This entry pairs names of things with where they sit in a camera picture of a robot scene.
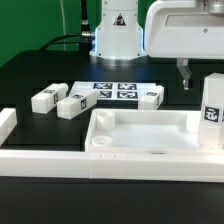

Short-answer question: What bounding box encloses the white left fence block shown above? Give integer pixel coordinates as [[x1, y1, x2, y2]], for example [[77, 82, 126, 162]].
[[0, 108, 17, 146]]

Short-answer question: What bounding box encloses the white desk top tray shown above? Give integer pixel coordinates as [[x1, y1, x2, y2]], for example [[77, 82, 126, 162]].
[[85, 108, 224, 154]]

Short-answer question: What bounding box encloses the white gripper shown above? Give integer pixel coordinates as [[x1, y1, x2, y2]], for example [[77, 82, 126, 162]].
[[144, 0, 224, 90]]

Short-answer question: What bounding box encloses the white marker base plate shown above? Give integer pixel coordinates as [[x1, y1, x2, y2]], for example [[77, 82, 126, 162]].
[[69, 81, 156, 101]]

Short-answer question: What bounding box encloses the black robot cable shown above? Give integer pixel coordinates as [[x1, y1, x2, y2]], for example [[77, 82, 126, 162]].
[[39, 0, 98, 52]]

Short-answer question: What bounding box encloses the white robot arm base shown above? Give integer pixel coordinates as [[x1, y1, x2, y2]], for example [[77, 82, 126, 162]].
[[90, 0, 147, 66]]

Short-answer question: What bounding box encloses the white front fence bar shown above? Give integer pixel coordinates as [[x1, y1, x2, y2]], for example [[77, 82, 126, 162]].
[[0, 150, 224, 183]]

